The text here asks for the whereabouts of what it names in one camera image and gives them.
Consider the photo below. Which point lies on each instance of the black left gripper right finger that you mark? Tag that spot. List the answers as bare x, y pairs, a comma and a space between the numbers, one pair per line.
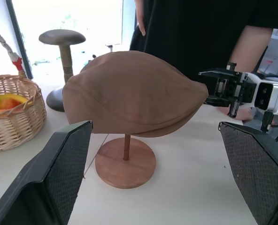
258, 168

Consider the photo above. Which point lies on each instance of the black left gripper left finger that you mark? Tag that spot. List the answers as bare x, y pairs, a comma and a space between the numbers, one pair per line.
35, 178

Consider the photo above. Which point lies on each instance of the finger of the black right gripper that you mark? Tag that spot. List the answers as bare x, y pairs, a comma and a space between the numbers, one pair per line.
217, 101
220, 72

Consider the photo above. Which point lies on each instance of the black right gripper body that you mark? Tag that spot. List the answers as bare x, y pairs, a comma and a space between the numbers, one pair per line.
245, 91

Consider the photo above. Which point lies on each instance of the brown cap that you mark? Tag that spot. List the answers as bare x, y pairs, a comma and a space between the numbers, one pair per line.
134, 93

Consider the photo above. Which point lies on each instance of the reddish wooden hat stand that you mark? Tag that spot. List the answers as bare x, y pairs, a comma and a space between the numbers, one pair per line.
126, 173

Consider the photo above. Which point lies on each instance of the dark wooden mushroom hat stand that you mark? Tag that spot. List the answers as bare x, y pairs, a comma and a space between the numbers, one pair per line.
61, 37

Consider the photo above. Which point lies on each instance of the person's left hand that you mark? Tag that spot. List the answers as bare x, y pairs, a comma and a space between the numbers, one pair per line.
245, 114

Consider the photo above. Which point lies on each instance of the person's right hand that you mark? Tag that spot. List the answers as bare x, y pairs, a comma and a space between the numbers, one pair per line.
140, 21

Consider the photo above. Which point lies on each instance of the grey background equipment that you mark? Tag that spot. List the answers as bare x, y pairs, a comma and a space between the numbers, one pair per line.
276, 56

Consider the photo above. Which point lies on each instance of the person in black shirt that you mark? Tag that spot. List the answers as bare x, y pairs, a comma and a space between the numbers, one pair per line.
188, 35

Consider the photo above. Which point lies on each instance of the woven wicker basket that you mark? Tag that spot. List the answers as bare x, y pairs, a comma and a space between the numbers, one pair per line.
14, 126

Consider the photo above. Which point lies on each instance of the yellow orange toy mango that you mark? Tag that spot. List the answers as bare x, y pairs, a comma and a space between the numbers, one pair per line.
11, 101

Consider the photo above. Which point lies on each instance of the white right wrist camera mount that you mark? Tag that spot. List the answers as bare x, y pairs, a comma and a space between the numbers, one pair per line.
276, 96

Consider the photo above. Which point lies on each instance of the black window frame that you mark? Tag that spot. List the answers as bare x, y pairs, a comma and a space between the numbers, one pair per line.
19, 42

